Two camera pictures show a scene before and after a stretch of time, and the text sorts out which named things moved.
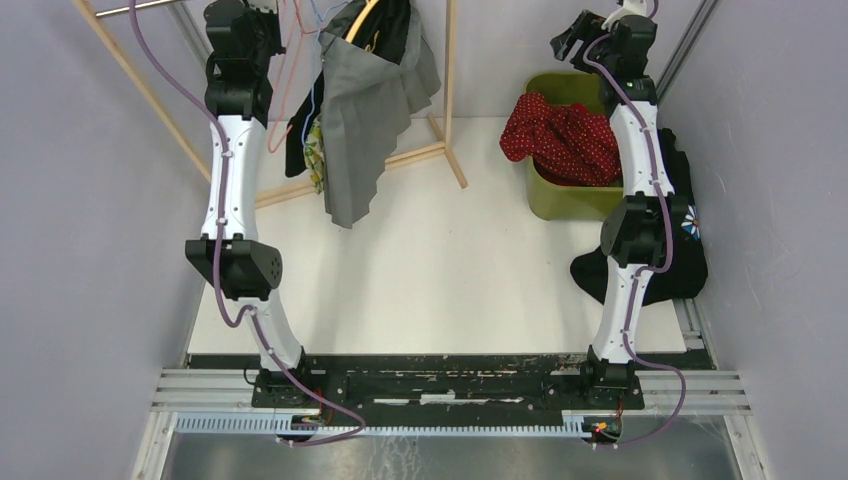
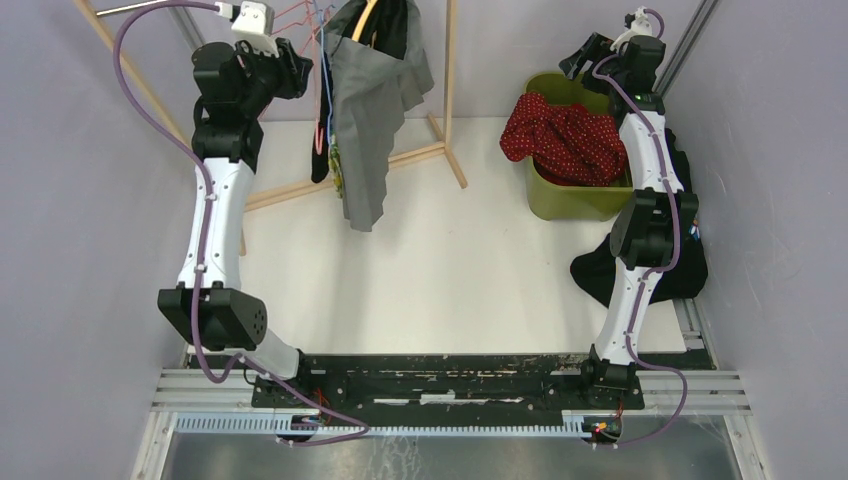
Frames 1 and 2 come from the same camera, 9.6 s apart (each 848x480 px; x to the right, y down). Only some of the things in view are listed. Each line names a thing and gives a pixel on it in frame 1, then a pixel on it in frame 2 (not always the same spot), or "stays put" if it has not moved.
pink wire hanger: [302, 32] to [295, 23]
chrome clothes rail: [115, 11] stays put
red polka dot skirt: [566, 145] stays put
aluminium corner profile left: [191, 32] stays put
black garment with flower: [687, 273] stays put
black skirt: [298, 126] to [322, 137]
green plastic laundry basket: [550, 202] stays put
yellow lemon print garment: [314, 156] to [334, 167]
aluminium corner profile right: [686, 48] stays put
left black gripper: [272, 20] to [291, 67]
